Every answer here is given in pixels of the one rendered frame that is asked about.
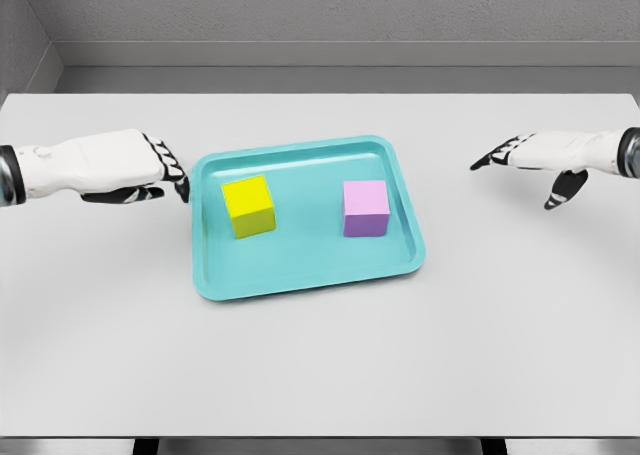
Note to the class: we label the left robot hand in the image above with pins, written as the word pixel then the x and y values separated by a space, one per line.
pixel 115 160

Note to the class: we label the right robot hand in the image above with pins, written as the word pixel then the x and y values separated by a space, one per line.
pixel 550 156

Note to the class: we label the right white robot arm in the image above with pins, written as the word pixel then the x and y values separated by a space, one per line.
pixel 617 151

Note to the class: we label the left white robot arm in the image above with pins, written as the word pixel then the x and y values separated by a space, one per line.
pixel 35 172

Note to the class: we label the yellow cube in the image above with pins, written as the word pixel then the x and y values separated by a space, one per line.
pixel 250 205

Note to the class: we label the pink purple cube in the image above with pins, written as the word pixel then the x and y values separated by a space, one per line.
pixel 366 207

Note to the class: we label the teal rectangular tray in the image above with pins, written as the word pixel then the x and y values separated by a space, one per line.
pixel 310 260

